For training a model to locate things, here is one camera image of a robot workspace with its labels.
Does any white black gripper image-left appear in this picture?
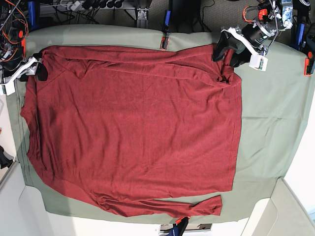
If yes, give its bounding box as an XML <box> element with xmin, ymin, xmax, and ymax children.
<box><xmin>9</xmin><ymin>52</ymin><xmax>48</xmax><ymax>82</ymax></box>

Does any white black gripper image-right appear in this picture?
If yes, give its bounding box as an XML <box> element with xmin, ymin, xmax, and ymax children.
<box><xmin>212</xmin><ymin>27</ymin><xmax>261</xmax><ymax>68</ymax></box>

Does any red long-sleeve T-shirt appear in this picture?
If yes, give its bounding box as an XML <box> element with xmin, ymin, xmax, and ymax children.
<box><xmin>21</xmin><ymin>45</ymin><xmax>242</xmax><ymax>218</ymax></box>

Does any orange black clamp left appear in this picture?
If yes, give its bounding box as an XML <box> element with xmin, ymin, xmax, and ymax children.
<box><xmin>18</xmin><ymin>30</ymin><xmax>26</xmax><ymax>58</ymax></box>

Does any orange black clamp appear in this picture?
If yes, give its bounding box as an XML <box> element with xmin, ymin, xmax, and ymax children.
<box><xmin>18</xmin><ymin>30</ymin><xmax>26</xmax><ymax>58</ymax></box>
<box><xmin>304</xmin><ymin>51</ymin><xmax>315</xmax><ymax>76</ymax></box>
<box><xmin>168</xmin><ymin>216</ymin><xmax>190</xmax><ymax>236</ymax></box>
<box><xmin>160</xmin><ymin>32</ymin><xmax>170</xmax><ymax>51</ymax></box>

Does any white power strip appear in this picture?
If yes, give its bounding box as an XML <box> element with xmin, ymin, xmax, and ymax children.
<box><xmin>60</xmin><ymin>0</ymin><xmax>83</xmax><ymax>12</ymax></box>

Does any green table cloth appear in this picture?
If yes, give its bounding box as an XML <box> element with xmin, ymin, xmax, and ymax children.
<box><xmin>0</xmin><ymin>25</ymin><xmax>315</xmax><ymax>224</ymax></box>

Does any orange black clamp top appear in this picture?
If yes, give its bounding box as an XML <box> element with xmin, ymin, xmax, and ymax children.
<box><xmin>160</xmin><ymin>32</ymin><xmax>170</xmax><ymax>51</ymax></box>

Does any orange black clamp right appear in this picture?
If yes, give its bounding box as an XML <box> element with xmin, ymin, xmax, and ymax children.
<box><xmin>304</xmin><ymin>51</ymin><xmax>315</xmax><ymax>76</ymax></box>

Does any white bin left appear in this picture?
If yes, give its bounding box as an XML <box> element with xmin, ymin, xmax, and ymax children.
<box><xmin>0</xmin><ymin>162</ymin><xmax>54</xmax><ymax>236</ymax></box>

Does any white bin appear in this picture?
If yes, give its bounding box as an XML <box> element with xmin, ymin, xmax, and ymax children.
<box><xmin>242</xmin><ymin>178</ymin><xmax>315</xmax><ymax>236</ymax></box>
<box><xmin>0</xmin><ymin>162</ymin><xmax>54</xmax><ymax>236</ymax></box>

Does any white bin right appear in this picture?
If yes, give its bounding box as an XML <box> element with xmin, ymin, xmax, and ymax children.
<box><xmin>242</xmin><ymin>178</ymin><xmax>315</xmax><ymax>236</ymax></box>

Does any orange black clamp bottom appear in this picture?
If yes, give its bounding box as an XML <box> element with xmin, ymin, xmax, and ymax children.
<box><xmin>168</xmin><ymin>216</ymin><xmax>190</xmax><ymax>236</ymax></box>

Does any white camera box image-right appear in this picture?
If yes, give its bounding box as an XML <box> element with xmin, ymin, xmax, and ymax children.
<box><xmin>249</xmin><ymin>54</ymin><xmax>268</xmax><ymax>71</ymax></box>

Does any white camera box image-left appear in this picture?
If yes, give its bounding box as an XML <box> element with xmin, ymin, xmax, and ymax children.
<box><xmin>0</xmin><ymin>82</ymin><xmax>15</xmax><ymax>96</ymax></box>

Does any blue clamp handle left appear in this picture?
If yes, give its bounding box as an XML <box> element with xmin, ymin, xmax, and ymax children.
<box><xmin>28</xmin><ymin>0</ymin><xmax>40</xmax><ymax>30</ymax></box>

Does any blue clamp handle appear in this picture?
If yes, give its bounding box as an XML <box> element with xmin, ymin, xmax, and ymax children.
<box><xmin>28</xmin><ymin>0</ymin><xmax>40</xmax><ymax>30</ymax></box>
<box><xmin>162</xmin><ymin>10</ymin><xmax>171</xmax><ymax>33</ymax></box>
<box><xmin>291</xmin><ymin>23</ymin><xmax>305</xmax><ymax>51</ymax></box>

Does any blue clamp handle right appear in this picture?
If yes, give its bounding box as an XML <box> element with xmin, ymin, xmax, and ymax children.
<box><xmin>291</xmin><ymin>23</ymin><xmax>305</xmax><ymax>51</ymax></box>

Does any blue clamp handle top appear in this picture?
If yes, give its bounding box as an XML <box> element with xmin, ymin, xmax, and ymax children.
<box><xmin>162</xmin><ymin>10</ymin><xmax>171</xmax><ymax>33</ymax></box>

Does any metal table leg bracket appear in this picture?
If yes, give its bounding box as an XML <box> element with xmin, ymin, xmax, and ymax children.
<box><xmin>125</xmin><ymin>8</ymin><xmax>149</xmax><ymax>29</ymax></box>

